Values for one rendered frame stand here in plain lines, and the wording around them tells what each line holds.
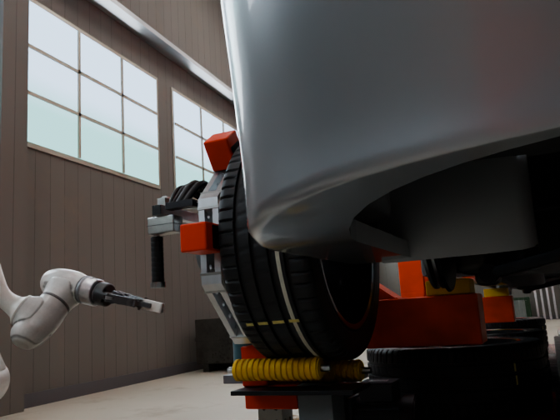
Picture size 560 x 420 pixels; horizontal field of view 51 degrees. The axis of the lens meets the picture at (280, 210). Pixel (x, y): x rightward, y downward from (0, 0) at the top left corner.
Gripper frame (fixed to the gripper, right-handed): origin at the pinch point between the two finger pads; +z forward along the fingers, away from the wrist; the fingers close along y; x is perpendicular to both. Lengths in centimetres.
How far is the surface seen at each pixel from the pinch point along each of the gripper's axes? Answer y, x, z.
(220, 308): -17.0, -5.6, 30.3
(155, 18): 493, -314, -385
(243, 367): -11.1, 8.5, 37.5
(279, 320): -23, -7, 49
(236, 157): -22, -45, 29
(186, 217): -2.9, -28.5, 6.8
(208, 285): -22.9, -11.3, 28.6
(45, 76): 285, -157, -345
